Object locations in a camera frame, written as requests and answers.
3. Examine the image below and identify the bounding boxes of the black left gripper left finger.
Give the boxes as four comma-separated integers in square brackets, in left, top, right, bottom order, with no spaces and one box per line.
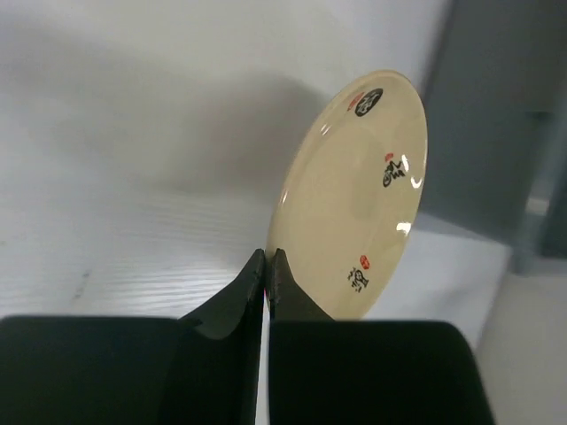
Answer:
[1,250,265,424]

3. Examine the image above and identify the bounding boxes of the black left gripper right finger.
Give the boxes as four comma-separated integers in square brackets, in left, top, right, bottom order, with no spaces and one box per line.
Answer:
[268,250,495,424]

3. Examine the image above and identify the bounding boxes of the cream plate small motifs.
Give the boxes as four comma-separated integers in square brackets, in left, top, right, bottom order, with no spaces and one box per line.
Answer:
[266,70,428,320]

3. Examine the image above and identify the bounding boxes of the grey plastic bin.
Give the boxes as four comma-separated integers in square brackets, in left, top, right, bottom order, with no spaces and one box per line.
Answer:
[422,1,566,274]

